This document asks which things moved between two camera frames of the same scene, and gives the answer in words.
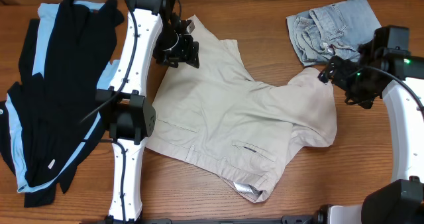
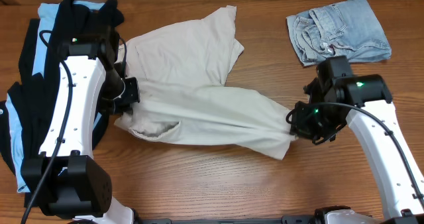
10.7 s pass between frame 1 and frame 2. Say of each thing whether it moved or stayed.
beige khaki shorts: moved
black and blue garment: stayed
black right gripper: moved
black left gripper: moved
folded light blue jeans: stayed
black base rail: stayed
